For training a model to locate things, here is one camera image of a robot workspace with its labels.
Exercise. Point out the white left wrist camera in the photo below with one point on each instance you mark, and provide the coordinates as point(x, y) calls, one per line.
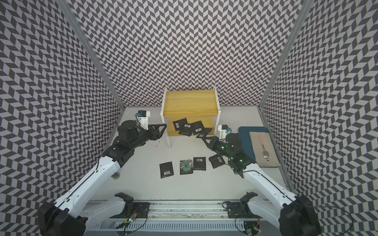
point(142, 117)

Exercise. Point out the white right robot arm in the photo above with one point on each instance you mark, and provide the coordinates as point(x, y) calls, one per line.
point(293, 215)

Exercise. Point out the white yellow two-tier shelf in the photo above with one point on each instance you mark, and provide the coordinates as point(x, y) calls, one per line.
point(194, 105)

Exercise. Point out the blue tray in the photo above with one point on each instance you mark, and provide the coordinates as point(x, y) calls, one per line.
point(245, 138)

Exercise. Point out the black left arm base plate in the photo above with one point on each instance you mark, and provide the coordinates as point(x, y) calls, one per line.
point(140, 208)

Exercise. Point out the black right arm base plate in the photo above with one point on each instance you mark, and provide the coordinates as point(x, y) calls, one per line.
point(238, 210)

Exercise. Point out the dark spice jar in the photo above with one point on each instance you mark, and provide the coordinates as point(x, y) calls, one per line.
point(116, 176)

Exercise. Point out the green tea bag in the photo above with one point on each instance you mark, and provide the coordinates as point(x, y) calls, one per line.
point(186, 167)

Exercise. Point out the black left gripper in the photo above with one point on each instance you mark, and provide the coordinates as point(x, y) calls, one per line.
point(157, 135)

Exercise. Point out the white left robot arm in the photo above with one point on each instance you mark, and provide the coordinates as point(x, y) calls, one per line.
point(67, 215)

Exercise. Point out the pink handled spoon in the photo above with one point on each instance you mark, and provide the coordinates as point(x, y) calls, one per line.
point(265, 153)

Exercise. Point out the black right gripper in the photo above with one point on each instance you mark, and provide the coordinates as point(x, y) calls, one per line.
point(213, 142)

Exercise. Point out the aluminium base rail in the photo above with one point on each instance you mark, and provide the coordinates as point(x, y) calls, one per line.
point(182, 216)

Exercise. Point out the black tea bag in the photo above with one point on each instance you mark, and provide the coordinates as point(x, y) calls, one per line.
point(186, 130)
point(204, 133)
point(216, 161)
point(179, 124)
point(166, 170)
point(199, 163)

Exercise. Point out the beige cloth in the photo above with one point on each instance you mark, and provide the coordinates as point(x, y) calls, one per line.
point(273, 161)

